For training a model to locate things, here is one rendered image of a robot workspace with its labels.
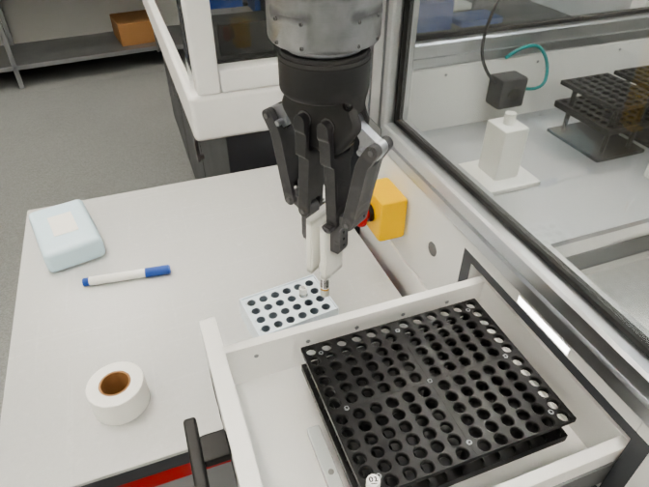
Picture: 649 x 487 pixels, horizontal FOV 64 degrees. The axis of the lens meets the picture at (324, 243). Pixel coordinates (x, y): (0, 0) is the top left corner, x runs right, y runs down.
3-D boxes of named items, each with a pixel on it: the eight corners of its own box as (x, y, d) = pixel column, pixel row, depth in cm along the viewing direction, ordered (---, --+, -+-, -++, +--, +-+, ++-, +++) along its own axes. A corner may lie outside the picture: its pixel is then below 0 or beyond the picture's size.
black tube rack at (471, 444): (362, 531, 48) (365, 499, 44) (301, 384, 61) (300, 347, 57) (558, 453, 54) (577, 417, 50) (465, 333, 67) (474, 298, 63)
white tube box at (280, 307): (261, 355, 74) (259, 336, 72) (240, 316, 80) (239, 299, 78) (338, 325, 79) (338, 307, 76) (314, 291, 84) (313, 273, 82)
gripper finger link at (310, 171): (306, 118, 44) (293, 113, 45) (302, 222, 51) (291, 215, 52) (334, 103, 46) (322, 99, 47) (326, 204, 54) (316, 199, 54)
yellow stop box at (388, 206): (375, 243, 81) (378, 206, 77) (356, 218, 87) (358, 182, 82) (404, 237, 83) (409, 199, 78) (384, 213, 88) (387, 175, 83)
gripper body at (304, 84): (252, 43, 41) (261, 149, 47) (338, 68, 37) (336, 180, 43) (312, 21, 46) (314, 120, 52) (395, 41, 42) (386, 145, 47)
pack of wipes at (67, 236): (108, 256, 91) (101, 236, 88) (50, 276, 87) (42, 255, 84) (87, 214, 101) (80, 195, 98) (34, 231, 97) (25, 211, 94)
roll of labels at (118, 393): (99, 435, 64) (91, 416, 62) (89, 393, 69) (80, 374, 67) (156, 410, 67) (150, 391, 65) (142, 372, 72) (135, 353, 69)
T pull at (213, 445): (197, 499, 44) (195, 491, 44) (183, 425, 50) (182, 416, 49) (239, 484, 45) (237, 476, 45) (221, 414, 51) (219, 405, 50)
